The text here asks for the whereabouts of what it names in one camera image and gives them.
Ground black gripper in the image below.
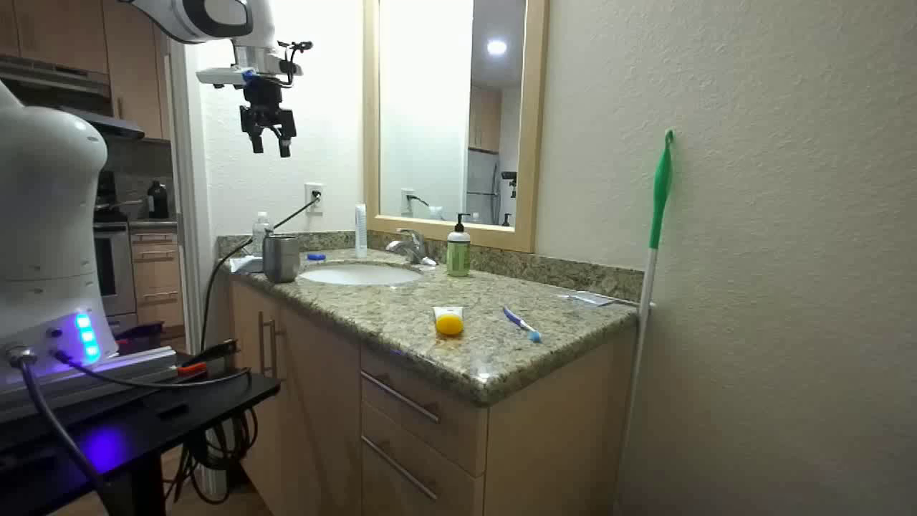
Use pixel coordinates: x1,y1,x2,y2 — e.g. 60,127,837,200
237,71,300,162

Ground clear solution bottle white cap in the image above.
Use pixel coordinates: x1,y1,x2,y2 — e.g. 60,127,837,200
250,209,273,260

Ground stainless steel cup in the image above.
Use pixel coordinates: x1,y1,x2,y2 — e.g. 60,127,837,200
264,233,304,288

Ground crumpled white toothpaste tube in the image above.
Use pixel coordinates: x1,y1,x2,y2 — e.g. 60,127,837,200
225,252,265,281

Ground tall white cleanser tube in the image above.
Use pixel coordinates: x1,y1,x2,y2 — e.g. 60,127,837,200
353,200,369,260

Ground dark kettle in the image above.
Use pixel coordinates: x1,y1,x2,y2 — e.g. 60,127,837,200
142,179,174,223

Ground white oval sink basin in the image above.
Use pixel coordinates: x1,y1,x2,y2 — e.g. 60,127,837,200
294,260,424,293

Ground chrome sink faucet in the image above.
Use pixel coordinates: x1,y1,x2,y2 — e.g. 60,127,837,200
384,226,439,272

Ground wooden kitchen base cabinet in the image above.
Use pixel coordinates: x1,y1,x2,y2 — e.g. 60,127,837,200
128,226,185,332

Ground kitchen stove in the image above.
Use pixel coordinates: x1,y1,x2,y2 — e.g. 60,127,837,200
91,220,138,329

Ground green soap pump bottle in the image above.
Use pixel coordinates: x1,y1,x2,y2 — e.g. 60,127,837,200
444,213,473,281

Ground orange black clamp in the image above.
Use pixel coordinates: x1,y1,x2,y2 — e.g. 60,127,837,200
168,338,240,385

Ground white tube yellow cap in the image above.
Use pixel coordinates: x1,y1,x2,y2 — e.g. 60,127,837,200
430,303,467,341

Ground blue toothbrush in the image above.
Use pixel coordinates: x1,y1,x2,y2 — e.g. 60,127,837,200
499,303,546,348

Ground black robot table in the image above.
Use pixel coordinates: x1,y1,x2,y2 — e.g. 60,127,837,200
0,367,284,516

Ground clear plastic wrapper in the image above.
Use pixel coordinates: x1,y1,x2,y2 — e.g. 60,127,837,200
556,291,638,312

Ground wooden vanity cabinet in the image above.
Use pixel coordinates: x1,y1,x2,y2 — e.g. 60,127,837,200
225,278,638,516

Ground white wall outlet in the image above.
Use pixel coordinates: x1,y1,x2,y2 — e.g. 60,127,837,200
300,180,326,219

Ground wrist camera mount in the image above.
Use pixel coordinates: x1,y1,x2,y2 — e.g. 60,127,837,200
195,38,317,91

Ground black power cable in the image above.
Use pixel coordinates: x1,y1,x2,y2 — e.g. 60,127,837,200
198,192,324,352

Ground wooden kitchen wall cabinets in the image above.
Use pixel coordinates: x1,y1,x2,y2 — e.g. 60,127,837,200
0,0,174,143

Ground wood framed wall mirror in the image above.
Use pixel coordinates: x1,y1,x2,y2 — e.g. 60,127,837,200
361,0,550,256

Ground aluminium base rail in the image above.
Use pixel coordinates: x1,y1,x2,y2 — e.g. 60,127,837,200
0,344,179,411

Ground cable bundle under table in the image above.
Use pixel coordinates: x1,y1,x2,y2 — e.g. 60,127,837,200
168,404,264,507

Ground mop with green handle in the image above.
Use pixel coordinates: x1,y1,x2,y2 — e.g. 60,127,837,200
611,129,678,516

